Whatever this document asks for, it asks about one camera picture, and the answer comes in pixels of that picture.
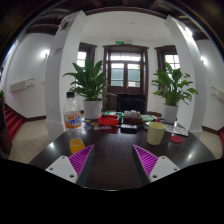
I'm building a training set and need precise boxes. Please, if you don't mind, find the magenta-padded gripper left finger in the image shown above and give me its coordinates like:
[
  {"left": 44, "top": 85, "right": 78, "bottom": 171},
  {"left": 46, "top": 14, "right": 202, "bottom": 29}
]
[{"left": 44, "top": 143, "right": 97, "bottom": 187}]

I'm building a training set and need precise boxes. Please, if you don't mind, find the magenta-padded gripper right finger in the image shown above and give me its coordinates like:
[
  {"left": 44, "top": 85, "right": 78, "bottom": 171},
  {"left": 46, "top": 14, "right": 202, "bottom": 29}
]
[{"left": 132, "top": 143, "right": 181, "bottom": 186}]

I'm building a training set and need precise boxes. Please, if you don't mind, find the orange soda plastic bottle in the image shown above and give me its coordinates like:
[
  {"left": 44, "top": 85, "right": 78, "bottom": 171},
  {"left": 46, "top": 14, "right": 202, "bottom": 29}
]
[{"left": 63, "top": 91, "right": 86, "bottom": 155}]

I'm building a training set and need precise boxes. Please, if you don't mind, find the pale yellow cup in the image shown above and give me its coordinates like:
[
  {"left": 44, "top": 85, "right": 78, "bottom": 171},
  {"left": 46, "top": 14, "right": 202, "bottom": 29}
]
[{"left": 146, "top": 121, "right": 167, "bottom": 146}]

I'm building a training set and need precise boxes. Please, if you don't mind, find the small black box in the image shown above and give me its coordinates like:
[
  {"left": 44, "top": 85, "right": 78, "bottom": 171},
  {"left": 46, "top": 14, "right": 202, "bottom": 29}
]
[{"left": 120, "top": 123, "right": 138, "bottom": 134}]

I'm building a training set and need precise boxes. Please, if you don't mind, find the flat round red coaster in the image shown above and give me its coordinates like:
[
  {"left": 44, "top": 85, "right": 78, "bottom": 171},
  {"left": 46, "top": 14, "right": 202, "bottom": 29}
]
[{"left": 170, "top": 134, "right": 184, "bottom": 144}]

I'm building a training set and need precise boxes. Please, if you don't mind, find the green notepad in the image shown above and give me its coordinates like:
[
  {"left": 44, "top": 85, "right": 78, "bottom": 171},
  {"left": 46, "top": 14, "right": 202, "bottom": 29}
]
[{"left": 140, "top": 114, "right": 155, "bottom": 123}]

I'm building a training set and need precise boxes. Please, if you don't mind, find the brown tray of white cups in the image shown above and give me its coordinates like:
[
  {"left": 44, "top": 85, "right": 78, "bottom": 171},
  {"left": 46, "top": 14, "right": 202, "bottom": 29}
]
[{"left": 123, "top": 109, "right": 144, "bottom": 126}]

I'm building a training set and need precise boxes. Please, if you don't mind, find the printed paper sheet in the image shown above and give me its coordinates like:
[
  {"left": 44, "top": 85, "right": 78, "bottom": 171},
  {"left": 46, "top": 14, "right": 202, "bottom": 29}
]
[{"left": 164, "top": 123, "right": 189, "bottom": 138}]

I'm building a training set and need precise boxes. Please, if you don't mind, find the red plastic box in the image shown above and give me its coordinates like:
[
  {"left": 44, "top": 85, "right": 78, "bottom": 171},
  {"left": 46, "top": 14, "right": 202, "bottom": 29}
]
[{"left": 97, "top": 114, "right": 120, "bottom": 127}]

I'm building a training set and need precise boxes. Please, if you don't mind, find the green flat box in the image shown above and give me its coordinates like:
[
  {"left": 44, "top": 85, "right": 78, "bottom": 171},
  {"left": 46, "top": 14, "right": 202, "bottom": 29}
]
[{"left": 103, "top": 110, "right": 124, "bottom": 118}]

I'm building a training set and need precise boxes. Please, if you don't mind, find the black chair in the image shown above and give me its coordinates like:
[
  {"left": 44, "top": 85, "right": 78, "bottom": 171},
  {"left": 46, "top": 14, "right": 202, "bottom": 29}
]
[{"left": 116, "top": 93, "right": 148, "bottom": 115}]

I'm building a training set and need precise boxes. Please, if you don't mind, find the potted plant in white pot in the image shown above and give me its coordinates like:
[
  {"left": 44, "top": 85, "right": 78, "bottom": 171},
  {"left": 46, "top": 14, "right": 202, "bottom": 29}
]
[
  {"left": 62, "top": 54, "right": 118, "bottom": 120},
  {"left": 151, "top": 61, "right": 199, "bottom": 125}
]

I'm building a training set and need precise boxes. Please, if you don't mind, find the red carpeted staircase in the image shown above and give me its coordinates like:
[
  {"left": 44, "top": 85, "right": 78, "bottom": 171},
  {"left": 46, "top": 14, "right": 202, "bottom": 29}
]
[
  {"left": 218, "top": 129, "right": 224, "bottom": 158},
  {"left": 3, "top": 103, "right": 24, "bottom": 142}
]

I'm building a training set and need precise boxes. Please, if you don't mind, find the dark wooden double door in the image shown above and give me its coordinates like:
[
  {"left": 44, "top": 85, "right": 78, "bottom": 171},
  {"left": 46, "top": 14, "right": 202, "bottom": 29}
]
[{"left": 102, "top": 44, "right": 150, "bottom": 112}]

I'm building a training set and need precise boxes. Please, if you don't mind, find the dark framed window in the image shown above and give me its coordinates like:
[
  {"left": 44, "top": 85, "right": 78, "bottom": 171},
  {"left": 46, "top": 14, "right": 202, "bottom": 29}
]
[
  {"left": 154, "top": 45, "right": 183, "bottom": 98},
  {"left": 76, "top": 42, "right": 98, "bottom": 89}
]

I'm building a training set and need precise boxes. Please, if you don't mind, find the dark wooden newel post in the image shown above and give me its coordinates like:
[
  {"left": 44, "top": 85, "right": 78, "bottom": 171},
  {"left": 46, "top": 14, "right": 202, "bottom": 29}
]
[{"left": 0, "top": 96, "right": 13, "bottom": 158}]

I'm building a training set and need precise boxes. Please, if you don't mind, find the white wall radiator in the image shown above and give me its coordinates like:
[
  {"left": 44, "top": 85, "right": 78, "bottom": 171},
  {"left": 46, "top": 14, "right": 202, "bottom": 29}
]
[
  {"left": 8, "top": 78, "right": 35, "bottom": 93},
  {"left": 210, "top": 86, "right": 224, "bottom": 102}
]

